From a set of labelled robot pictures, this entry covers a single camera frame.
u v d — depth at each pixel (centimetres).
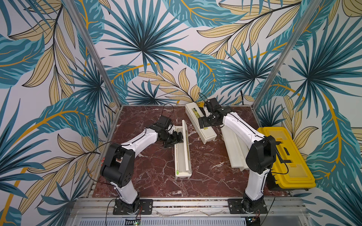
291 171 70
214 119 65
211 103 71
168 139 76
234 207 73
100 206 75
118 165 46
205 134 93
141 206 73
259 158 49
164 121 73
